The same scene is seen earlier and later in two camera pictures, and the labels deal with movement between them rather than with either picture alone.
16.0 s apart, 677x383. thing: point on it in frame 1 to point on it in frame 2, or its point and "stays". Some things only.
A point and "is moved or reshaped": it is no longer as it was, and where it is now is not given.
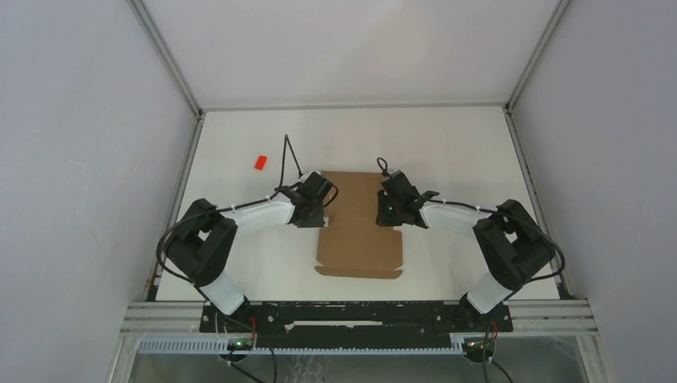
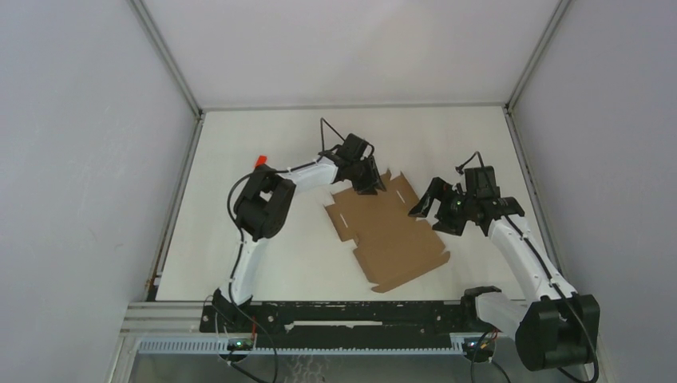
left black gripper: x=318 y=222 to x=372 y=181
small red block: x=260 y=162 stays
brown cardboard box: x=350 y=244 is moved or reshaped
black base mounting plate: x=276 y=323 stays
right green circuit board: x=479 y=347 stays
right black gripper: x=382 y=219 to x=444 y=191
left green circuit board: x=240 y=344 stays
